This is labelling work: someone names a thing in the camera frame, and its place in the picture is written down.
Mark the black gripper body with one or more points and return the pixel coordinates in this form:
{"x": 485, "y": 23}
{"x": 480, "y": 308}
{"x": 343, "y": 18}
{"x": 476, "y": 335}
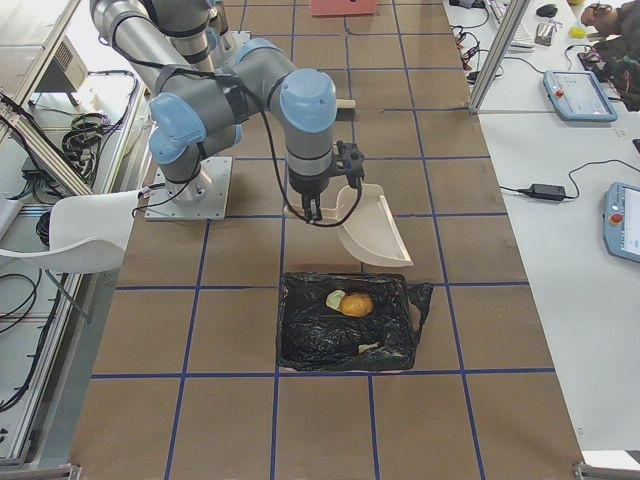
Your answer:
{"x": 308, "y": 186}

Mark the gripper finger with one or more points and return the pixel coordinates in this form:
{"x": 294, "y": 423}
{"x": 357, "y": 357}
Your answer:
{"x": 315, "y": 209}
{"x": 306, "y": 206}

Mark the white plastic dustpan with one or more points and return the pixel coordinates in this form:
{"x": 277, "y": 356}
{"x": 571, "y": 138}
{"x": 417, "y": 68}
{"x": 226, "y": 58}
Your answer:
{"x": 361, "y": 228}

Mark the yellow foam chunk front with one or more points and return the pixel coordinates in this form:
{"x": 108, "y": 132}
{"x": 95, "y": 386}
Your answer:
{"x": 334, "y": 299}

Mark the yellow foam chunk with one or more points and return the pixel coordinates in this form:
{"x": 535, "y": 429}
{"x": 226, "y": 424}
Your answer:
{"x": 334, "y": 299}
{"x": 367, "y": 347}

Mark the white hand brush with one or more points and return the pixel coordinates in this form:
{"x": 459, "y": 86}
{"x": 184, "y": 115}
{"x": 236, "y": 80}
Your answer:
{"x": 345, "y": 109}

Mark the bin with black bag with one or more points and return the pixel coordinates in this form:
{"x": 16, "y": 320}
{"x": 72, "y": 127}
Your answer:
{"x": 312, "y": 337}

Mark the pink plastic bin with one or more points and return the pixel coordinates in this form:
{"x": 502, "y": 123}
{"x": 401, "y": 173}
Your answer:
{"x": 331, "y": 8}

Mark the black power adapter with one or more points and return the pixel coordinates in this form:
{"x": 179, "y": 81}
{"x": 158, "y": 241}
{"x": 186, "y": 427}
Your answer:
{"x": 547, "y": 192}

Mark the white plastic chair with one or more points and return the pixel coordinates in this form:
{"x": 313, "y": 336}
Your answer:
{"x": 87, "y": 234}

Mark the blue teach pendant far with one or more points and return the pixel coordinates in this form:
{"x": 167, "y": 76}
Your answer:
{"x": 578, "y": 96}

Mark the blue teach pendant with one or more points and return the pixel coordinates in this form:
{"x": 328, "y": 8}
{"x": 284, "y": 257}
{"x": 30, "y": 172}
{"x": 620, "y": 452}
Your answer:
{"x": 578, "y": 96}
{"x": 621, "y": 221}

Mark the blue teach pendant near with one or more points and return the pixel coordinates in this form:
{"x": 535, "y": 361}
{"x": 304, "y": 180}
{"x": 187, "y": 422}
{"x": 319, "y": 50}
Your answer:
{"x": 621, "y": 221}

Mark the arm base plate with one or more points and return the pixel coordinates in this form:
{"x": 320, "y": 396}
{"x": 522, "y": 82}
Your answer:
{"x": 204, "y": 198}

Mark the aluminium frame post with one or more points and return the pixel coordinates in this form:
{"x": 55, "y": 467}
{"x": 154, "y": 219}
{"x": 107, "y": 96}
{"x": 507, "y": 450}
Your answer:
{"x": 504, "y": 36}

